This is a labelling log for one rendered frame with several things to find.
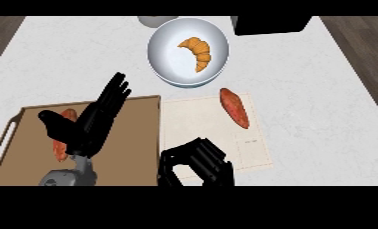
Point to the black appliance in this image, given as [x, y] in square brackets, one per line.
[268, 24]

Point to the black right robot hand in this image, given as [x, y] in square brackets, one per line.
[208, 164]

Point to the golden croissant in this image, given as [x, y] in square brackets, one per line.
[199, 53]

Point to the pale grey round container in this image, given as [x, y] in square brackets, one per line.
[155, 20]

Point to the red-orange sweet potato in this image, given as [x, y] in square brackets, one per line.
[236, 108]
[64, 139]

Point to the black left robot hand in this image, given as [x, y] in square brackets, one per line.
[94, 119]

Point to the brown wooden tray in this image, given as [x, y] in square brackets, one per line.
[129, 139]

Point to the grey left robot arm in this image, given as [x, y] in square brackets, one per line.
[70, 174]

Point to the white bowl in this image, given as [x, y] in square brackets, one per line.
[188, 52]

